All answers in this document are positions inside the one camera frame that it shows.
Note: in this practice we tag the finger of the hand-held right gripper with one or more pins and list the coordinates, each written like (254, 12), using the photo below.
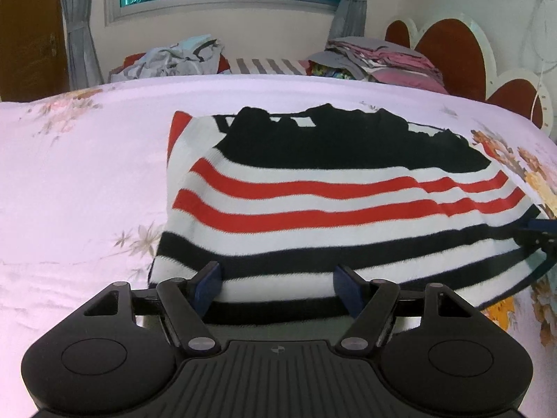
(541, 224)

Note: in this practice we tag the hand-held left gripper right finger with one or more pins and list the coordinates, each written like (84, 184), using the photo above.
(347, 291)

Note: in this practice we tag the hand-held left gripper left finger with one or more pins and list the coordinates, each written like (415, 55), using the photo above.
(209, 286)

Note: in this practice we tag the striped knit sweater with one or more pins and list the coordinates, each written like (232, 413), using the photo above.
(304, 209)

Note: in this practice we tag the stack of folded clothes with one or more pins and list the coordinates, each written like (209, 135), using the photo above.
(383, 63)

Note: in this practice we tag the pile of unfolded clothes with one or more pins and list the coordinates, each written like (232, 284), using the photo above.
(174, 59)

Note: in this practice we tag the pink floral bed sheet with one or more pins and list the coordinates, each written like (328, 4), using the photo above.
(78, 161)

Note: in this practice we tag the red and white headboard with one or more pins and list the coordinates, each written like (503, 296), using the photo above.
(452, 56)

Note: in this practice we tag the grey striped cloth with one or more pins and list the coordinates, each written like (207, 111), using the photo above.
(265, 66)

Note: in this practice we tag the grey window curtain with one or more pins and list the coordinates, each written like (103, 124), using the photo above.
(78, 26)
(350, 4)

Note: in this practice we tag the brown wooden door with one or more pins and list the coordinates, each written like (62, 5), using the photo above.
(30, 30)

